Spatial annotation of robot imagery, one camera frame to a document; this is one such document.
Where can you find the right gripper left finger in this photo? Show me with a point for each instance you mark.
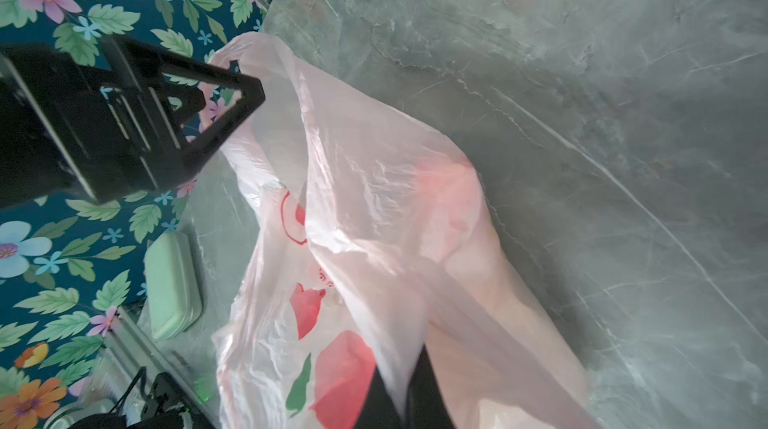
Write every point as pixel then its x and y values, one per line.
pixel 378 411

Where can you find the pink plastic bag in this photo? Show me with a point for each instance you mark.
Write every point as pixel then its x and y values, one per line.
pixel 375 240

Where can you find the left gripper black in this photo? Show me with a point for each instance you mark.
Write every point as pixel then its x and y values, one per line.
pixel 105 133

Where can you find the green rectangular container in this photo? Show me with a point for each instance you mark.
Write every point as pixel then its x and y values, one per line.
pixel 173 295

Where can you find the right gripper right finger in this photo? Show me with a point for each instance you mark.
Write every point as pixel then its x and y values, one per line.
pixel 425 406

